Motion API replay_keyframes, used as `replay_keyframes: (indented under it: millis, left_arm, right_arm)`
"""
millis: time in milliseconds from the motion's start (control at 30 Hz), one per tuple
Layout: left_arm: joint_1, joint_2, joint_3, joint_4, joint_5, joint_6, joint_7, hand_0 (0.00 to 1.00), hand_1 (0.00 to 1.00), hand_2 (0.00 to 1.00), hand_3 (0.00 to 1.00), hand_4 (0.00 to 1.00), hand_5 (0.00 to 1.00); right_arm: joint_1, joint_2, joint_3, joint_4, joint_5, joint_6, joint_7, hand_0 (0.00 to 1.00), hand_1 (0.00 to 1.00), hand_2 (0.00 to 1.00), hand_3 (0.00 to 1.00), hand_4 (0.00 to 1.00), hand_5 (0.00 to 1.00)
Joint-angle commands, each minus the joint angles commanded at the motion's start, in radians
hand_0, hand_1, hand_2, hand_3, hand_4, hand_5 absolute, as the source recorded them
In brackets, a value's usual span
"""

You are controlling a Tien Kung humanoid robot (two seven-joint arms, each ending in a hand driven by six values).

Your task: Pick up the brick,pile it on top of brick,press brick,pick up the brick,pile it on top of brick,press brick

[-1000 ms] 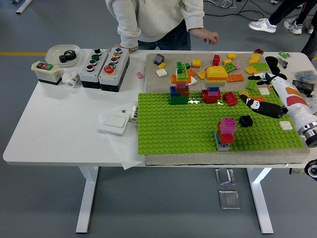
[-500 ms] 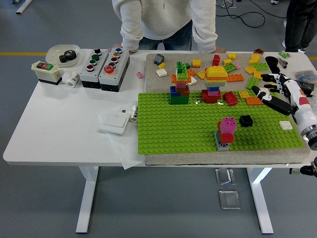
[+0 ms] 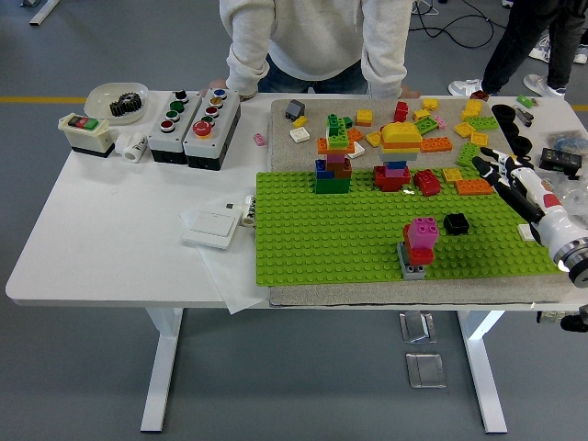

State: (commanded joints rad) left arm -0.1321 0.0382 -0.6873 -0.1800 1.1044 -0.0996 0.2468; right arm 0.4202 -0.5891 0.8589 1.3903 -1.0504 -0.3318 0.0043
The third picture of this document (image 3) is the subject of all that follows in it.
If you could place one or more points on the desk control panel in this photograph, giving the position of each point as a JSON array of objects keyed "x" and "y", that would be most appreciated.
[{"x": 549, "y": 317}]

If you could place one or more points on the narrow red brick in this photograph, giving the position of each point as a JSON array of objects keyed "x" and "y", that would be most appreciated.
[{"x": 402, "y": 111}]

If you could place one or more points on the metal hand tool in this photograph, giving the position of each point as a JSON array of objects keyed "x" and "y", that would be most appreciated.
[{"x": 524, "y": 117}]

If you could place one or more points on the white pipe tee fitting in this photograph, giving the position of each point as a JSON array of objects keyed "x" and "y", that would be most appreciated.
[{"x": 131, "y": 147}]

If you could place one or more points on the plastic bag of blue parts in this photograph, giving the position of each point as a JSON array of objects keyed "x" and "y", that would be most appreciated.
[{"x": 569, "y": 140}]

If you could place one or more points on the black electronic device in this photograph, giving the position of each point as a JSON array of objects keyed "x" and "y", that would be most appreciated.
[{"x": 560, "y": 158}]

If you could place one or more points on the person's left forearm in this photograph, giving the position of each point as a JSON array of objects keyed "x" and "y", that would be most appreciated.
[{"x": 386, "y": 59}]

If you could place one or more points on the metal floor socket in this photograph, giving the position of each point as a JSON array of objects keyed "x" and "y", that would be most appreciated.
[
  {"x": 426, "y": 369},
  {"x": 417, "y": 327}
]

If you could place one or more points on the white table leg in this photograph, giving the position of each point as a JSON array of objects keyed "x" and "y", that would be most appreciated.
[
  {"x": 486, "y": 390},
  {"x": 160, "y": 390}
]

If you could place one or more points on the three-button control box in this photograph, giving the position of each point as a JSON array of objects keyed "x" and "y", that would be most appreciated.
[{"x": 161, "y": 142}]

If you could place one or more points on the small pink brick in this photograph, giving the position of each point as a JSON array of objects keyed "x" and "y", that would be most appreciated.
[
  {"x": 441, "y": 121},
  {"x": 260, "y": 139}
]

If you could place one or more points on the white printed tube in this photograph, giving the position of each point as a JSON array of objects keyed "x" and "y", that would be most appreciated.
[{"x": 248, "y": 220}]

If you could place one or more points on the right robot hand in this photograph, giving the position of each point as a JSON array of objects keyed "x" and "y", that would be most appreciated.
[{"x": 553, "y": 216}]

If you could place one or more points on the small orange brick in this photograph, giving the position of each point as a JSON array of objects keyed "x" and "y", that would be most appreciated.
[{"x": 355, "y": 135}]

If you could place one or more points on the small green keyed block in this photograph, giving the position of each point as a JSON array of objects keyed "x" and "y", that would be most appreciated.
[{"x": 523, "y": 100}]

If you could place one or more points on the large red brick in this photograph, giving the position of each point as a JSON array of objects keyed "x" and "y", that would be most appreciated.
[{"x": 427, "y": 182}]

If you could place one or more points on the black gear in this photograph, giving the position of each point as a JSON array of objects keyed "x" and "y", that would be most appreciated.
[{"x": 124, "y": 105}]

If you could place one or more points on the flat light green brick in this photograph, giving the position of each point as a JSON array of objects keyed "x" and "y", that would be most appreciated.
[{"x": 426, "y": 125}]

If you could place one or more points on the long light green brick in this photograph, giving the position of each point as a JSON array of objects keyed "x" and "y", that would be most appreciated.
[
  {"x": 465, "y": 154},
  {"x": 483, "y": 122}
]

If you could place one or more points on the white square brick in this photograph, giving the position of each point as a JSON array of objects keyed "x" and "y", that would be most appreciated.
[
  {"x": 299, "y": 134},
  {"x": 525, "y": 232},
  {"x": 357, "y": 150}
]

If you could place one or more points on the person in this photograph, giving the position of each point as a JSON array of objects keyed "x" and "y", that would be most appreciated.
[
  {"x": 514, "y": 46},
  {"x": 542, "y": 50},
  {"x": 317, "y": 37}
]

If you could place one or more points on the white red-green switch box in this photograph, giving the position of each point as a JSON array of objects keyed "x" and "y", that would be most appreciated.
[{"x": 87, "y": 138}]

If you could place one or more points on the clear bag of screws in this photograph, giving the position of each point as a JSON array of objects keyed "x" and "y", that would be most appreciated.
[{"x": 574, "y": 193}]

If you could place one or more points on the white bowl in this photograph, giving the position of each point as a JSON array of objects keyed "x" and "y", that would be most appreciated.
[{"x": 98, "y": 103}]

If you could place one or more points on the green-based multicolour brick tower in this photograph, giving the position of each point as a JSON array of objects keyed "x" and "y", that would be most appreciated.
[{"x": 331, "y": 184}]

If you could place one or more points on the small yellow brick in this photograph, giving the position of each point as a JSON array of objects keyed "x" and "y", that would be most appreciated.
[{"x": 299, "y": 121}]

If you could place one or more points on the black square brick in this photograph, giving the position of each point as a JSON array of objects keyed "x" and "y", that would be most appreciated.
[{"x": 456, "y": 224}]

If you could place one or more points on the pink square brick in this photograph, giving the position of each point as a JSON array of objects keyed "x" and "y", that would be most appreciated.
[
  {"x": 422, "y": 246},
  {"x": 425, "y": 229}
]

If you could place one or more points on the grey sloped brick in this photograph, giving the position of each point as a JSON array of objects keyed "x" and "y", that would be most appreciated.
[{"x": 294, "y": 109}]

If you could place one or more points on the brown brick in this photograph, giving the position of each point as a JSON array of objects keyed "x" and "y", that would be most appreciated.
[{"x": 480, "y": 95}]

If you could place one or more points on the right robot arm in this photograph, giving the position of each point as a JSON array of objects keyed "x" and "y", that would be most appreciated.
[{"x": 574, "y": 257}]

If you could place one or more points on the white wall switch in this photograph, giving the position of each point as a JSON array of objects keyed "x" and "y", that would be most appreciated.
[{"x": 209, "y": 227}]

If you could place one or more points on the white table foot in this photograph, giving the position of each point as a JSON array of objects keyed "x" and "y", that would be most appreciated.
[{"x": 43, "y": 11}]

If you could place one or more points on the grey-brown mat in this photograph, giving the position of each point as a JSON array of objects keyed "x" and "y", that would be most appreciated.
[{"x": 321, "y": 296}]

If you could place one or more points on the red-based yellow-domed brick tower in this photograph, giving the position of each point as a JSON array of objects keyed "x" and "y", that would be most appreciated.
[{"x": 399, "y": 135}]

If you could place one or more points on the emergency-stop button control box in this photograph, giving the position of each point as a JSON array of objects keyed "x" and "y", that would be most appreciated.
[{"x": 204, "y": 147}]

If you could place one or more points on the yellow square brick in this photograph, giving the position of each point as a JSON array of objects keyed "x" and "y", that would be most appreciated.
[
  {"x": 374, "y": 138},
  {"x": 452, "y": 175},
  {"x": 469, "y": 115},
  {"x": 476, "y": 105},
  {"x": 465, "y": 129},
  {"x": 421, "y": 114},
  {"x": 365, "y": 116},
  {"x": 479, "y": 139},
  {"x": 430, "y": 104}
]

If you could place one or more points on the person's left hand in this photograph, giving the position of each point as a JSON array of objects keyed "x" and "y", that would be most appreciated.
[{"x": 410, "y": 93}]

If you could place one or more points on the person's right forearm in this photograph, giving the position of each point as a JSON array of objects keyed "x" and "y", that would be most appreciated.
[{"x": 245, "y": 59}]

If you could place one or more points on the grey square brick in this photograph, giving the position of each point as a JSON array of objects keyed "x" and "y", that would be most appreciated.
[{"x": 413, "y": 273}]

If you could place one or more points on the green studded baseplate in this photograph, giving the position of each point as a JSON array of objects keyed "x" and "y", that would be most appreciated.
[{"x": 321, "y": 239}]

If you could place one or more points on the red square brick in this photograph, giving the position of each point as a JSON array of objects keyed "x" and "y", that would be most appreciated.
[{"x": 420, "y": 257}]

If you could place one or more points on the person's right hand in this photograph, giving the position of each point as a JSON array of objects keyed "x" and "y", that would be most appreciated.
[{"x": 215, "y": 84}]

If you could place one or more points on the white paper sheet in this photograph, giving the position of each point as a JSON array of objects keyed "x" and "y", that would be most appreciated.
[{"x": 229, "y": 280}]

